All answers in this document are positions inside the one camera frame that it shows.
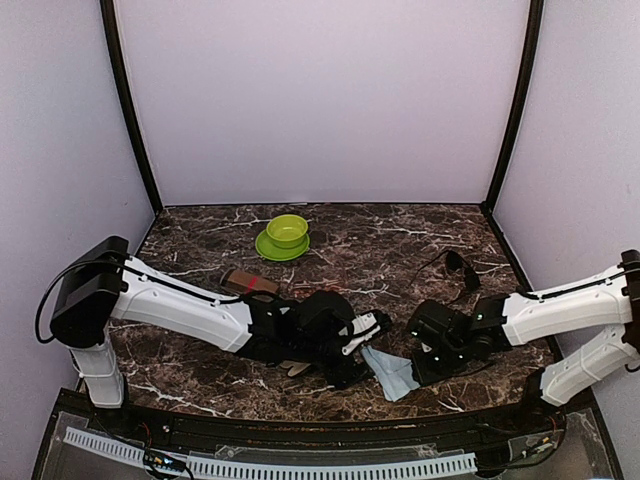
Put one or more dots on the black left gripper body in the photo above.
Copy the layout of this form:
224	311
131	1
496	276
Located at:
343	377

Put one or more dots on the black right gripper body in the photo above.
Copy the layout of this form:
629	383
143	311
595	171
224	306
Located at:
449	363

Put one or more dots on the light blue cloth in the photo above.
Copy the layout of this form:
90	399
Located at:
395	374

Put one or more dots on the black checkered glasses case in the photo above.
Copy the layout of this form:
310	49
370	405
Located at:
293	368

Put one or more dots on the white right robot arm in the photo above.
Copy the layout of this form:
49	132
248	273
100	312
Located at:
451	339

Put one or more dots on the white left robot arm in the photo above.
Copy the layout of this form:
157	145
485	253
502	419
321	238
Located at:
107	283

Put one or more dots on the pink translucent sunglasses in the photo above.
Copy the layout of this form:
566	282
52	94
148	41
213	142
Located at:
306	289

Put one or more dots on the black sunglasses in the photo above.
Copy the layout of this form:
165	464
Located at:
457	264

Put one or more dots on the green plastic plate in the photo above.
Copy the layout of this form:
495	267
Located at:
269	251

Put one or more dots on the green plastic bowl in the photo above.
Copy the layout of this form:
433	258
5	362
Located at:
287	231

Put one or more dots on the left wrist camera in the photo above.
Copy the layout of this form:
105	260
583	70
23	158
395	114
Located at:
362	329

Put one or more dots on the right black frame post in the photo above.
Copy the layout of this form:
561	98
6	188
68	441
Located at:
518	103

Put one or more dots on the black frame post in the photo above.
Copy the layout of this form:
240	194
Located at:
128	109
518	103

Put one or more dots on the white slotted cable duct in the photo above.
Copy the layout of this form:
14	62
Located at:
240	463

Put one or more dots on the left black frame post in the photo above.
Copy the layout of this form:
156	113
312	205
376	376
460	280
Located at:
128	109

